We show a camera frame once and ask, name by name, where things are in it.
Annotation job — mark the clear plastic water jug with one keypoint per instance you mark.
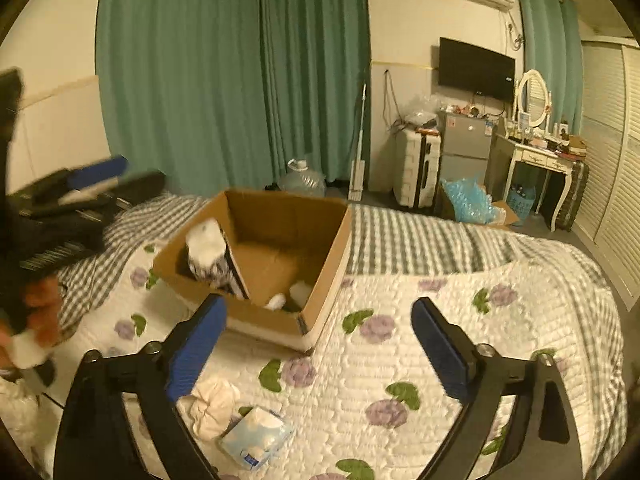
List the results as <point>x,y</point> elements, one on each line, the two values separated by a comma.
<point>302,180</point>

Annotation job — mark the blue plastic basket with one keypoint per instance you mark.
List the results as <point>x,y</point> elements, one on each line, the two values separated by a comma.
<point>521,205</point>

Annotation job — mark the blue bubble wrap pile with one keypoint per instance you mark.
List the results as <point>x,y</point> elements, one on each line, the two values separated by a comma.
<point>467,202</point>

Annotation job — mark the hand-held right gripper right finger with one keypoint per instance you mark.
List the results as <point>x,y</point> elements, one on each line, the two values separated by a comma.
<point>440,347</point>

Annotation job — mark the silver mini fridge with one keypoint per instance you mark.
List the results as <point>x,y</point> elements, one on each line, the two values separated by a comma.
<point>465,142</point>

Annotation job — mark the white flat mop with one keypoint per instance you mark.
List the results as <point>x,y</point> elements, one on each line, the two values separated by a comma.
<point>358,170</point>

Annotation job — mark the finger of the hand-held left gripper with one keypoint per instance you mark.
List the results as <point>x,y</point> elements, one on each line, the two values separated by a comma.
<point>100,171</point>
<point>140,183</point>

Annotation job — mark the white floral quilt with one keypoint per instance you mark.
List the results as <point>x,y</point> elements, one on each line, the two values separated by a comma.
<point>350,385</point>
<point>405,235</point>

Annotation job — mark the dark suitcase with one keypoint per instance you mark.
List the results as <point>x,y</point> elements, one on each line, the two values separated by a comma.
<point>573,195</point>

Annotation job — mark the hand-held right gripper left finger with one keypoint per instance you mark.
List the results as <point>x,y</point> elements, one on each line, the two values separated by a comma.
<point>196,345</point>

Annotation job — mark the narrow green curtain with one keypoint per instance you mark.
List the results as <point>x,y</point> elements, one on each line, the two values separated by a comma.
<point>547,50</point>

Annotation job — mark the white dressing table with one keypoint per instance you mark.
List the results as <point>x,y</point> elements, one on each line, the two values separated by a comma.
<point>535,157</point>

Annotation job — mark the white suitcase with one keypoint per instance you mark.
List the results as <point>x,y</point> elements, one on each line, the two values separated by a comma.
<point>412,170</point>

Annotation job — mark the white oval vanity mirror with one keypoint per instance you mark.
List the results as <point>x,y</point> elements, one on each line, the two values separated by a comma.
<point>533,97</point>

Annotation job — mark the clear plastic bag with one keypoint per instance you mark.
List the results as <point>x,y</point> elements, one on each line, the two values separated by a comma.
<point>420,110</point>

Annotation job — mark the person's left hand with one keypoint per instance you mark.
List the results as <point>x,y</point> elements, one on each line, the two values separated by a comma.
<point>44,310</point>

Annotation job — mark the small white soft ball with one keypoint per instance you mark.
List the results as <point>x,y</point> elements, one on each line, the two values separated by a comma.
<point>276,301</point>

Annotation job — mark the black wall television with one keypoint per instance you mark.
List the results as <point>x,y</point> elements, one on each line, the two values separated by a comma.
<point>475,69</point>

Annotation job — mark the white soft bundle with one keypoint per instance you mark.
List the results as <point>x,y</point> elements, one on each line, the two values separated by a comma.
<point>27,352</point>

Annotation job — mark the brown cardboard box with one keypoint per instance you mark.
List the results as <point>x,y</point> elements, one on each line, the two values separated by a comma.
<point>280,240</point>

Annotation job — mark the wide green curtain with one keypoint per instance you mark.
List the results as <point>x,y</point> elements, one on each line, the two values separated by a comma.
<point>225,70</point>

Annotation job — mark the white and blue tissue pack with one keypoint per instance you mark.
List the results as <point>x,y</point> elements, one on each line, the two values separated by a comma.
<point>256,437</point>

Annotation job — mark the white cloth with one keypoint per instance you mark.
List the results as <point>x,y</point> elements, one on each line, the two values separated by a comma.
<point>216,407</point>

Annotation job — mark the white louvered wardrobe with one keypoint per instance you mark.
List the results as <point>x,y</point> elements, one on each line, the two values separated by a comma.
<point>612,160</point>

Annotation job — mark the black and white soft pack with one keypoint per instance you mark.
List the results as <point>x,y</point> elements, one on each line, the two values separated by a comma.
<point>210,255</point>

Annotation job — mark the small white packet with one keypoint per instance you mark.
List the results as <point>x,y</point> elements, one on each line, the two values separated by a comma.
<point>301,292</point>

